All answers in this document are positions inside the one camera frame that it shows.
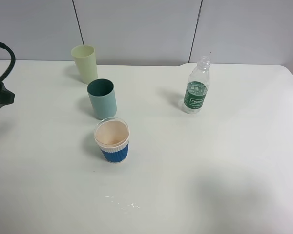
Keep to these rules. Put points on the teal blue plastic cup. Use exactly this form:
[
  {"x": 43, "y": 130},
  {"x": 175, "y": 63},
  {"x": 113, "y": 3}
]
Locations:
[{"x": 102, "y": 97}]

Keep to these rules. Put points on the clear bottle with green label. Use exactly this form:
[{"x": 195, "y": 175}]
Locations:
[{"x": 197, "y": 86}]

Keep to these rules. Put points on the pale yellow-green plastic cup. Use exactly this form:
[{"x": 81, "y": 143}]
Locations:
[{"x": 85, "y": 60}]

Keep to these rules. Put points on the blue sleeved paper cup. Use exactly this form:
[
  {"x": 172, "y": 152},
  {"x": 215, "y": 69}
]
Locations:
[{"x": 112, "y": 137}]

